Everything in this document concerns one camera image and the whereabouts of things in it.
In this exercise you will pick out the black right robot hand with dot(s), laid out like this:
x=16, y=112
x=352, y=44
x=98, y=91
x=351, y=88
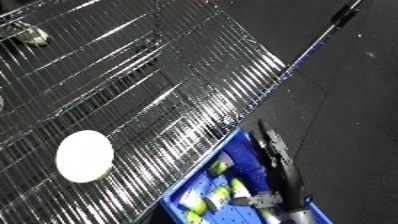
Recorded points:
x=287, y=180

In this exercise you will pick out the pale right robot arm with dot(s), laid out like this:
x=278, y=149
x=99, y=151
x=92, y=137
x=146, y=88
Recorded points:
x=296, y=218

